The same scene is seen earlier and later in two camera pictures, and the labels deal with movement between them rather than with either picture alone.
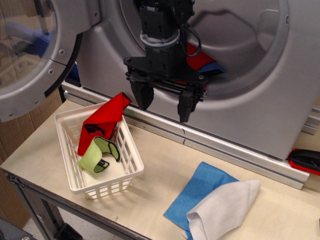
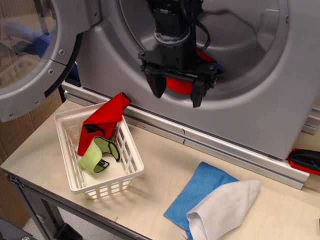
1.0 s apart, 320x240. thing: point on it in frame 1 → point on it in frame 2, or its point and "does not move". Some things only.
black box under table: x=67 y=232 does not move
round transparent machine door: x=41 y=44 does not move
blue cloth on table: x=206 y=179 does not move
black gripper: x=166 y=67 → x=178 y=58
